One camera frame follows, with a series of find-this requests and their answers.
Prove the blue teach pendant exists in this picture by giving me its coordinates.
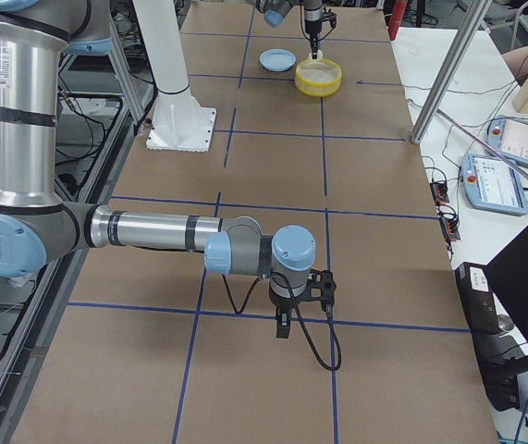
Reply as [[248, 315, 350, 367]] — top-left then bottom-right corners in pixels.
[[460, 154, 528, 216], [487, 116, 528, 167]]

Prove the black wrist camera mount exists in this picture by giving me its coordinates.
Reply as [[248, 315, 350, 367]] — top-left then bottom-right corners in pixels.
[[300, 269, 337, 314]]

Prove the yellow mesh steamer basket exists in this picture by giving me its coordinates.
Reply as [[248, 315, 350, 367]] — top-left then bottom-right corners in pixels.
[[294, 58, 342, 97]]

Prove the black laptop computer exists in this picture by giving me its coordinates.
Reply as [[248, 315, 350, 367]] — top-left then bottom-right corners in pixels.
[[455, 225, 528, 412]]

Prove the red cylinder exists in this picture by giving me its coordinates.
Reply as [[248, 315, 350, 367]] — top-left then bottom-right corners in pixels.
[[387, 0, 408, 42]]

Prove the orange black adapter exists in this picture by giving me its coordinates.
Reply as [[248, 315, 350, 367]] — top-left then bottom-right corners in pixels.
[[439, 217, 460, 241], [429, 180, 449, 205]]

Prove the upper orange black adapter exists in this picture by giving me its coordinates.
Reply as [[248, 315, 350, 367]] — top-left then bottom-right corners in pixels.
[[429, 180, 449, 205]]

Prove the white steamed bun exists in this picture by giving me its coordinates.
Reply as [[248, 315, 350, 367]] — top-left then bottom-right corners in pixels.
[[307, 50, 324, 60]]

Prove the lower orange black adapter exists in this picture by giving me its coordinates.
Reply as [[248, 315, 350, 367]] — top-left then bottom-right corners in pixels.
[[439, 217, 460, 241]]

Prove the aluminium frame post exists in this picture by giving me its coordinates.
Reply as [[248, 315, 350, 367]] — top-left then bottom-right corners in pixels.
[[411, 0, 491, 144]]

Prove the light blue plate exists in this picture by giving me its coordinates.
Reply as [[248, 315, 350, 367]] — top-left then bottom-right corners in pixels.
[[259, 48, 296, 72]]

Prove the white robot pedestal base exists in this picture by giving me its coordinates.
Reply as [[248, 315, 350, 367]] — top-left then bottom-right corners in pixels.
[[133, 0, 216, 153]]

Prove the far blue teach pendant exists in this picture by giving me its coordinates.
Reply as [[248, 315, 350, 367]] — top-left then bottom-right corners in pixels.
[[487, 116, 528, 167]]

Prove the near blue teach pendant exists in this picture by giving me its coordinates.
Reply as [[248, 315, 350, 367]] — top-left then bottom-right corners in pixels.
[[460, 154, 528, 216]]

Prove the aluminium side frame rail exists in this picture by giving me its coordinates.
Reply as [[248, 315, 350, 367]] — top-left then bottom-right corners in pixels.
[[0, 93, 139, 443]]

